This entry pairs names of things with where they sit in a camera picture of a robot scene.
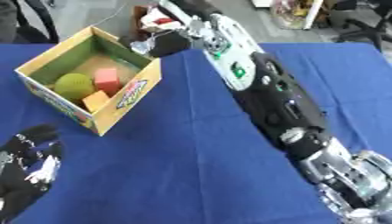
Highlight tan cardboard box green inside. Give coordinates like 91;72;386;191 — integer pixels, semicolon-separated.
13;25;165;137

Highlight orange block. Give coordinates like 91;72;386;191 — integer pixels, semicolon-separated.
80;90;112;114

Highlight white and red object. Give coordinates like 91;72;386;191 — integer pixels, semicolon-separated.
139;8;187;33

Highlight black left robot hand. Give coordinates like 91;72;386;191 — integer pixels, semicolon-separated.
0;123;67;224

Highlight white board with colourful print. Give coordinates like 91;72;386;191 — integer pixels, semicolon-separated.
268;0;325;31

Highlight black office chair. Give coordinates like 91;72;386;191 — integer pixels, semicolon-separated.
327;0;392;52

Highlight yellow-green ball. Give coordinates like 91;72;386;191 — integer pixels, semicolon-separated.
52;73;98;102

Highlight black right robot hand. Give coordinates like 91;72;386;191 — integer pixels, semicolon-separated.
129;0;224;58

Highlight red block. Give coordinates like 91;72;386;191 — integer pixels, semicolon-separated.
92;67;124;97

